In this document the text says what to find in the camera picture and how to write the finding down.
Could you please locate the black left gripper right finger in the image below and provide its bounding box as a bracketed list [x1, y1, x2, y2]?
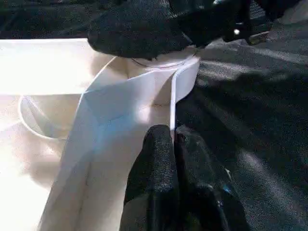
[174, 126, 251, 231]

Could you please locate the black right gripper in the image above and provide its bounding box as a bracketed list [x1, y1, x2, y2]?
[168, 0, 272, 48]

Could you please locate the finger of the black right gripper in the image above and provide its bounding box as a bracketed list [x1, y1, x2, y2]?
[88, 12, 193, 61]

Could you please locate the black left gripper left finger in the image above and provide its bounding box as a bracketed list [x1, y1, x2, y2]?
[124, 124, 180, 231]

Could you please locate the white plastic table leg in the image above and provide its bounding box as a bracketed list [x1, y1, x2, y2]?
[129, 47, 197, 67]

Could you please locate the white plastic table top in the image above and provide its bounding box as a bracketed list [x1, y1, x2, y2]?
[0, 38, 201, 231]

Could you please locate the black glossy mat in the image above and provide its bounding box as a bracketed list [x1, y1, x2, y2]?
[0, 0, 308, 231]

